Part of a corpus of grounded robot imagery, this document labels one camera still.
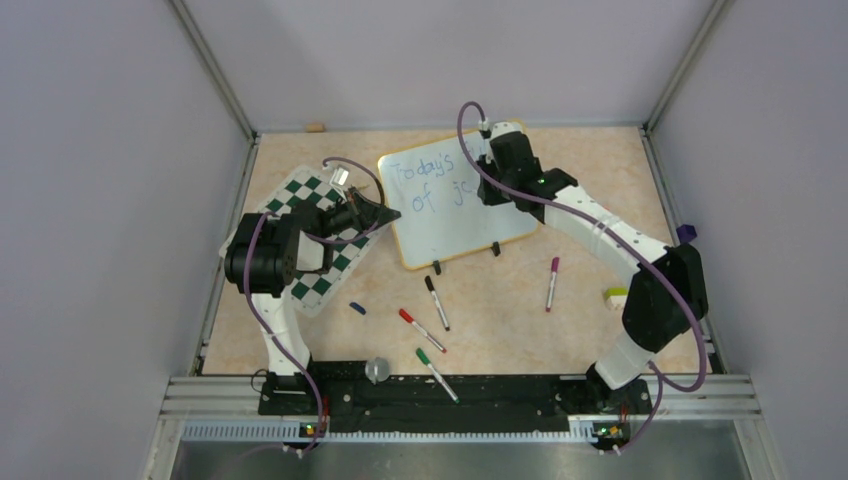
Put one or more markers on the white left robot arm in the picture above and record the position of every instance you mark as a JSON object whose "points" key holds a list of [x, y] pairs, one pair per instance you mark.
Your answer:
{"points": [[267, 251]]}

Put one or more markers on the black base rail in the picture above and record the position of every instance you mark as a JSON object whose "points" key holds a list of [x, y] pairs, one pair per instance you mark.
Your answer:
{"points": [[462, 404]]}

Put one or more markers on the purple plastic piece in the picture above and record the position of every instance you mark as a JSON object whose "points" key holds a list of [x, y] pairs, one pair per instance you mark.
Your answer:
{"points": [[686, 233]]}

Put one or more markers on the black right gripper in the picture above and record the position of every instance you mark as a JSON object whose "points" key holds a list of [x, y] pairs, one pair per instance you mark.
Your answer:
{"points": [[489, 197]]}

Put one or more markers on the grey round knob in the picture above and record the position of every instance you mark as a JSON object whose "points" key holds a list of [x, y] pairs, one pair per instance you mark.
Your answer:
{"points": [[377, 370]]}

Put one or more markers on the green white eraser block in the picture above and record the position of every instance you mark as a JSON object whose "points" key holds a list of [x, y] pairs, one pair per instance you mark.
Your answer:
{"points": [[615, 298]]}

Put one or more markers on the red capped marker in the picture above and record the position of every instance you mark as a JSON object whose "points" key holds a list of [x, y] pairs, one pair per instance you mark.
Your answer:
{"points": [[408, 318]]}

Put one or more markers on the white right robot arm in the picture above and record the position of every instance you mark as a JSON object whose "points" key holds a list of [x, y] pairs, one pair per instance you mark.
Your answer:
{"points": [[666, 291]]}

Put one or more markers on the green capped marker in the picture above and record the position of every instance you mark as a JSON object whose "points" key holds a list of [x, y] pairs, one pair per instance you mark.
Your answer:
{"points": [[424, 359]]}

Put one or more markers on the blue marker cap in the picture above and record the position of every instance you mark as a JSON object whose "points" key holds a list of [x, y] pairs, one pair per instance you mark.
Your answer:
{"points": [[357, 307]]}

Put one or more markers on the black capped marker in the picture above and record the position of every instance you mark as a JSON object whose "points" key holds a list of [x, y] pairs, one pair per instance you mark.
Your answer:
{"points": [[438, 305]]}

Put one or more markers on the green white chessboard mat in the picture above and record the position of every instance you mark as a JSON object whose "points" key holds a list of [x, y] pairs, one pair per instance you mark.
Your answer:
{"points": [[313, 289]]}

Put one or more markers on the yellow framed whiteboard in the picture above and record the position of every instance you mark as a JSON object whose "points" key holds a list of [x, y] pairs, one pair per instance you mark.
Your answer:
{"points": [[435, 189]]}

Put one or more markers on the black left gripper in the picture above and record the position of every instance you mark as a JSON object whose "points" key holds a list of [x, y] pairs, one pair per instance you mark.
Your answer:
{"points": [[369, 210]]}

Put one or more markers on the purple capped marker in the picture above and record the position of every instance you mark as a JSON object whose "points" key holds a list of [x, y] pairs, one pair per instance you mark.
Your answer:
{"points": [[552, 284]]}

